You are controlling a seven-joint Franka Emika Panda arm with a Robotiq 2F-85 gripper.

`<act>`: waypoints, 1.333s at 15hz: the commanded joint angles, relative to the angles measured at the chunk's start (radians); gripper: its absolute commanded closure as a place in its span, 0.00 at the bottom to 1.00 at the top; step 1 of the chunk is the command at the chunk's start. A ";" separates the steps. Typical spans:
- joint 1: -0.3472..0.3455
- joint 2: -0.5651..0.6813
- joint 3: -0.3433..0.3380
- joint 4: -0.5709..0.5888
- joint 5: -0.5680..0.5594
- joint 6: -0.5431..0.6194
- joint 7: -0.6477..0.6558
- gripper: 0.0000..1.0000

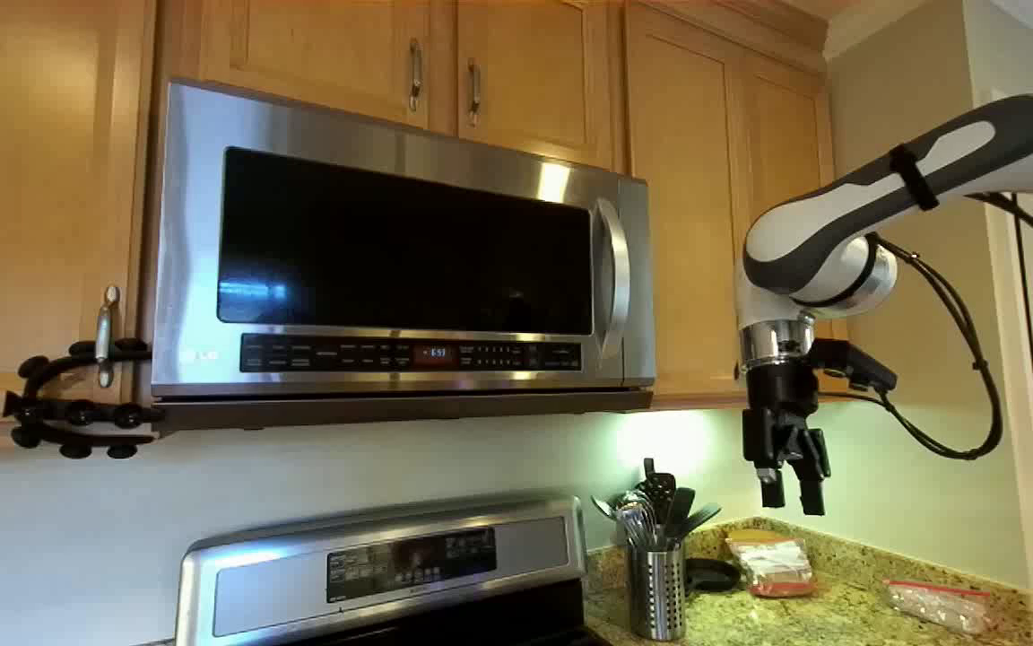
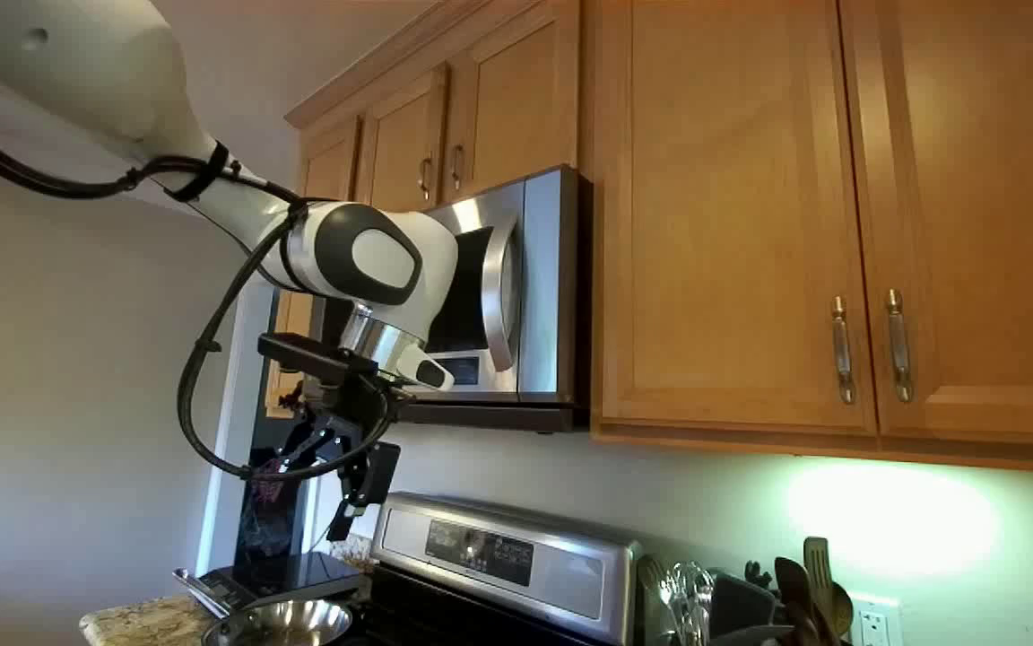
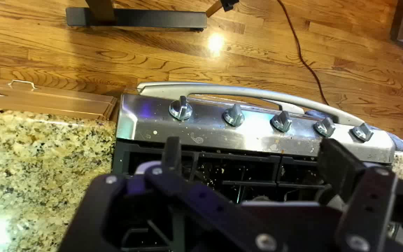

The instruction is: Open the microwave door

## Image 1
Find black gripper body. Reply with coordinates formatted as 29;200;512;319
738;356;820;465

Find wooden cabinet door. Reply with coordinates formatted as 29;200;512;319
619;2;744;405
731;49;840;386
154;0;462;135
456;0;616;172

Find stainless steel microwave body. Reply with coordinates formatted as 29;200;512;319
144;76;658;437

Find red white food bag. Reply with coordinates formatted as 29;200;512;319
724;531;817;602

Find small black dish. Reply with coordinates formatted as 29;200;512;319
681;554;744;594

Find black spatula utensil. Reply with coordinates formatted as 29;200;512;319
638;455;681;554

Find glass jars on counter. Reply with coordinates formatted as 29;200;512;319
589;492;652;554

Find perforated metal utensil holder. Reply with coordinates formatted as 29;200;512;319
622;537;691;646

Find clear plastic food bag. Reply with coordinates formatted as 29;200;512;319
886;579;993;635

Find stainless steel stove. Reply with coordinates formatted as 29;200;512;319
171;492;600;646

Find wooden cabinet with tripod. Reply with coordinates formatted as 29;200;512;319
0;0;165;455

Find wrist mounted camera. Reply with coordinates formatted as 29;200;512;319
809;336;905;399

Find black velcro strap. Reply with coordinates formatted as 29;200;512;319
889;142;939;216

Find silver cabinet handle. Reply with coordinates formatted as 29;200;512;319
462;54;489;121
401;35;430;121
88;283;125;391

